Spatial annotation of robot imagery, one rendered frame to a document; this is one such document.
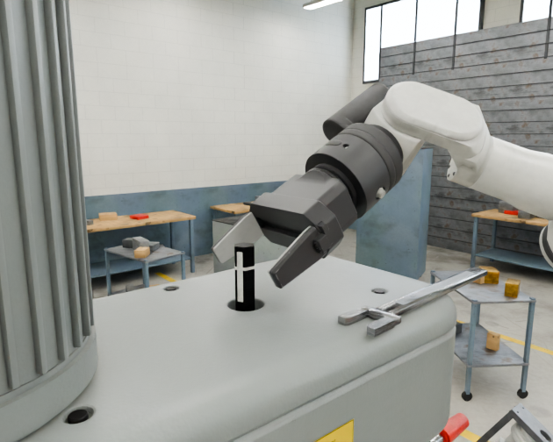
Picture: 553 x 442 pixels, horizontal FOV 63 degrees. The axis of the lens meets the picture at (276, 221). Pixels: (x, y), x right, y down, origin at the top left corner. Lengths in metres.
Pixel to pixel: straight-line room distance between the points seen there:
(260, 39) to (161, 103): 2.30
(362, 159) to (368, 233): 6.22
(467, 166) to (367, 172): 0.13
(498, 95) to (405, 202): 2.85
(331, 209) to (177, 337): 0.19
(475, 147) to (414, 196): 5.89
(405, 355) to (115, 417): 0.26
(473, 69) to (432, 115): 8.22
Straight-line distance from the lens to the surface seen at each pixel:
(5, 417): 0.29
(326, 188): 0.45
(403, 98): 0.54
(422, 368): 0.48
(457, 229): 8.87
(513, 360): 4.21
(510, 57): 8.51
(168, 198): 7.68
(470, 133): 0.54
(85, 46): 7.30
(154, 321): 0.43
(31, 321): 0.29
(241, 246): 0.44
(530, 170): 0.59
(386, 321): 0.41
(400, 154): 0.54
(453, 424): 0.64
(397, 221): 6.53
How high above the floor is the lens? 2.05
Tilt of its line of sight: 10 degrees down
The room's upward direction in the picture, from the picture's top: straight up
